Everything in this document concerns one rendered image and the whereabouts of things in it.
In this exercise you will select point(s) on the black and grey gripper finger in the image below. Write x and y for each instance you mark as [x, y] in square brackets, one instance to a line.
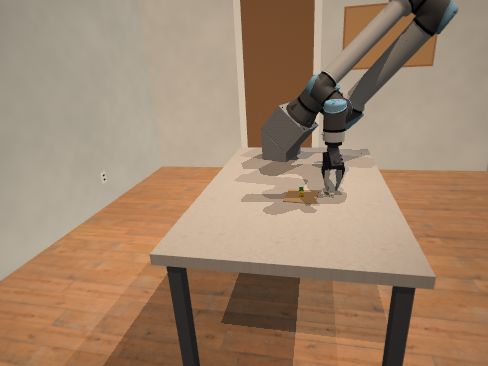
[339, 173]
[326, 173]

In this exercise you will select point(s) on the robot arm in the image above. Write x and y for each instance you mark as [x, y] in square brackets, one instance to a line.
[320, 95]

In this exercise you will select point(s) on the orange flat mat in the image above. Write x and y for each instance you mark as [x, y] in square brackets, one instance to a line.
[310, 197]

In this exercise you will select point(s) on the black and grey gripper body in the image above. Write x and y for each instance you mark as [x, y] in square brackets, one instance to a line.
[325, 154]

